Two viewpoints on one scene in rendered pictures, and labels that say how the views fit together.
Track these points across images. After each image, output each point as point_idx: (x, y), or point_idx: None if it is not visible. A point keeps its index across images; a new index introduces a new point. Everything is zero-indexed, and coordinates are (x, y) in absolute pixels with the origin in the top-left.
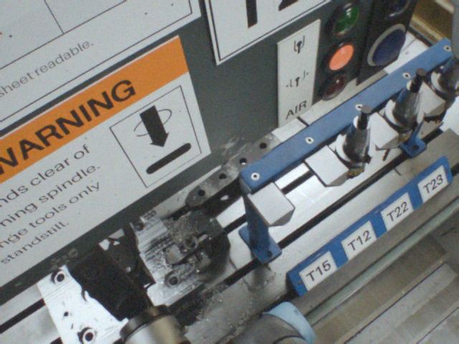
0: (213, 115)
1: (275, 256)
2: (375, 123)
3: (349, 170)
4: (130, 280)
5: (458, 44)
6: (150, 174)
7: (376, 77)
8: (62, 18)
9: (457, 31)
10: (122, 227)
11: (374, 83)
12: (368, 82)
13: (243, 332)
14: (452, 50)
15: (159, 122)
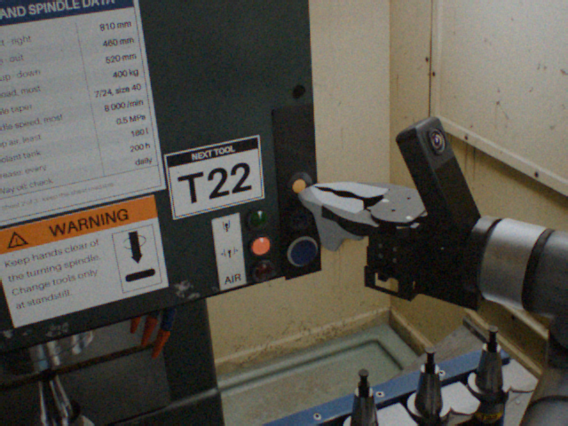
0: (170, 256)
1: None
2: (394, 413)
3: None
4: None
5: (322, 237)
6: (127, 282)
7: (462, 418)
8: (106, 169)
9: (319, 229)
10: (100, 323)
11: (459, 425)
12: (450, 422)
13: None
14: (321, 242)
15: (138, 244)
